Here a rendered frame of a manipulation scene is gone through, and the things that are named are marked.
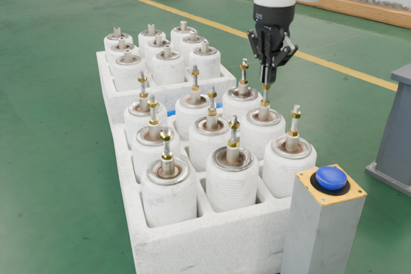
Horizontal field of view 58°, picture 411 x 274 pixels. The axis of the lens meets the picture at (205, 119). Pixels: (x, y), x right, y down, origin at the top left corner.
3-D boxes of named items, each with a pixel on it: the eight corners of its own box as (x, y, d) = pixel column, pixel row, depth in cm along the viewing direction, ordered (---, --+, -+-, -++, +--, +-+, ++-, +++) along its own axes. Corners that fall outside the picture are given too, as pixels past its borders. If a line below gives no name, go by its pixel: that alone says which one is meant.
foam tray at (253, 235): (252, 155, 110) (256, 101, 101) (328, 259, 78) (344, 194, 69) (119, 181, 100) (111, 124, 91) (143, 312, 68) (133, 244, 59)
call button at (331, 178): (333, 174, 54) (336, 162, 53) (350, 191, 50) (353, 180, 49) (309, 179, 53) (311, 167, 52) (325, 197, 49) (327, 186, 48)
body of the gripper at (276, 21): (244, -4, 68) (241, 45, 73) (273, 5, 62) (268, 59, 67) (276, -9, 72) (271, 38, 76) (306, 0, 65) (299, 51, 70)
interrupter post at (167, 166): (178, 172, 64) (177, 156, 62) (167, 178, 62) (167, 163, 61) (168, 166, 65) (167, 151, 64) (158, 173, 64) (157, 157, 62)
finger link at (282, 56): (285, 45, 66) (268, 60, 71) (289, 54, 65) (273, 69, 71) (296, 43, 67) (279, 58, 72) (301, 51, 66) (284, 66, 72)
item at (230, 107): (216, 162, 96) (218, 100, 86) (226, 142, 103) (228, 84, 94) (254, 169, 93) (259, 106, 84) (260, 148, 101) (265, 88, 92)
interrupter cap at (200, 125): (199, 140, 72) (199, 137, 72) (189, 121, 79) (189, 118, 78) (235, 134, 74) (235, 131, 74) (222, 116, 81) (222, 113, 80)
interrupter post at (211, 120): (208, 131, 75) (208, 117, 74) (204, 125, 77) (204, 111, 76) (219, 129, 76) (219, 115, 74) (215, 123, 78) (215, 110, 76)
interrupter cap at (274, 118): (274, 109, 83) (275, 106, 83) (285, 126, 77) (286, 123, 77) (241, 111, 82) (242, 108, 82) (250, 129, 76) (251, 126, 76)
